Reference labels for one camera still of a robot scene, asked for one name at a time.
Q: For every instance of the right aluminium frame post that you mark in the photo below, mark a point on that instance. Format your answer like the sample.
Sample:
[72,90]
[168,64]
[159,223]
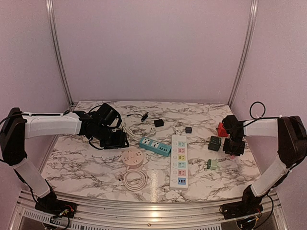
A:
[245,50]

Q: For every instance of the black power adapter with cable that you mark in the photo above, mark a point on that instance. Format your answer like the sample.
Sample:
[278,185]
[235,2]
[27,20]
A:
[157,121]

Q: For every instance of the light green plug adapter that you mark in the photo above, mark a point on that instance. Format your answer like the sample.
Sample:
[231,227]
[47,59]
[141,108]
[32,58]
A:
[212,164]

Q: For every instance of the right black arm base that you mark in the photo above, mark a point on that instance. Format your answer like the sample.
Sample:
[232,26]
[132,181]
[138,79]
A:
[249,204]

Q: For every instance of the dark green cube adapter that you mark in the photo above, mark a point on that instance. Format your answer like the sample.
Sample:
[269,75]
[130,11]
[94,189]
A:
[215,143]

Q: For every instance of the aluminium frame post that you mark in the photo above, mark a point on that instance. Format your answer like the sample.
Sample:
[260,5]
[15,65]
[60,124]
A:
[245,50]
[55,41]

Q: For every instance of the red cube socket adapter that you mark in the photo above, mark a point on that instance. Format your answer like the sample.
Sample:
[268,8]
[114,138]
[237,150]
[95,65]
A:
[221,131]

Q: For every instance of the dark grey USB charger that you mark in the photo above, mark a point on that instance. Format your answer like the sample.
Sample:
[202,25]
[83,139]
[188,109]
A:
[188,130]

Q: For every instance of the teal power strip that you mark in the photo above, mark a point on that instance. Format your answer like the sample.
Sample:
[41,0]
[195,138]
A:
[155,146]

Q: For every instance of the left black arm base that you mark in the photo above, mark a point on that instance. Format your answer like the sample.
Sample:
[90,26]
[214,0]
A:
[52,205]

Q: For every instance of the left aluminium frame post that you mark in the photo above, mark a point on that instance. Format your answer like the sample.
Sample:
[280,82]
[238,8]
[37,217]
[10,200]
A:
[55,41]

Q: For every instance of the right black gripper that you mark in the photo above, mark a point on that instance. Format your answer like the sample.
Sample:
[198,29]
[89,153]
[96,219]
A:
[228,151]

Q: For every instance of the front aluminium rail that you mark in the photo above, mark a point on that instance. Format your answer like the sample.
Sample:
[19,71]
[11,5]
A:
[102,214]

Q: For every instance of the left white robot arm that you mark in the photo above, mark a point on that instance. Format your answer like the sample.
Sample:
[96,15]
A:
[19,126]

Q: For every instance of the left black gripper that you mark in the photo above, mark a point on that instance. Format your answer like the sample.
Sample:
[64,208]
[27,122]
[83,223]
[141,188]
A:
[119,142]

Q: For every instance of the white long power strip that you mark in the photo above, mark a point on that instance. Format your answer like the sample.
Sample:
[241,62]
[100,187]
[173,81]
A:
[179,178]

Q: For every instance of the pink round power strip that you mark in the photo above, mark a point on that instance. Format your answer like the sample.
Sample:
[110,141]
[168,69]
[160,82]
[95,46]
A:
[132,158]

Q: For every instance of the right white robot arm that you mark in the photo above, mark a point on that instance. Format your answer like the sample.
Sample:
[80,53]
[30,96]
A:
[264,151]

